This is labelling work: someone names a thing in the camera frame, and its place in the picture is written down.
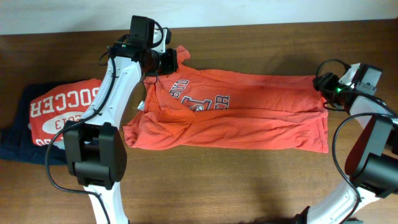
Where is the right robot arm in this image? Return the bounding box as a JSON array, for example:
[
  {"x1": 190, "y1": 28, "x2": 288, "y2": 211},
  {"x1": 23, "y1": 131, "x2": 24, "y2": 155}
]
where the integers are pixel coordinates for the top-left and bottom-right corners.
[{"x1": 292, "y1": 63, "x2": 397, "y2": 224}]

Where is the dark navy folded garment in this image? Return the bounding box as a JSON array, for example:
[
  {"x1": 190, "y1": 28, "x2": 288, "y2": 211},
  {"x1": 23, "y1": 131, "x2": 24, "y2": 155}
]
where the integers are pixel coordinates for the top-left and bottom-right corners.
[{"x1": 0, "y1": 82, "x2": 75, "y2": 166}]

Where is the folded red soccer shirt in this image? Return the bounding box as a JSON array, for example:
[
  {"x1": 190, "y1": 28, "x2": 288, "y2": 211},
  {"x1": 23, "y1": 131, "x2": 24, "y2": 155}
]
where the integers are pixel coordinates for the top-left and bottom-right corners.
[{"x1": 29, "y1": 79, "x2": 101, "y2": 146}]

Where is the orange soccer t-shirt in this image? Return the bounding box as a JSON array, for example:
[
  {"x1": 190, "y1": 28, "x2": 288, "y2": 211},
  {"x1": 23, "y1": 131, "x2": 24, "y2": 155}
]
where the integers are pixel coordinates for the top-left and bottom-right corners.
[{"x1": 123, "y1": 46, "x2": 328, "y2": 153}]

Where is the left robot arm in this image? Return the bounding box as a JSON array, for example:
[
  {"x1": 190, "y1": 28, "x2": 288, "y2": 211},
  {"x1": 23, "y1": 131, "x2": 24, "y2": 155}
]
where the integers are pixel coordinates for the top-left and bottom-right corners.
[{"x1": 62, "y1": 16, "x2": 178, "y2": 223}]

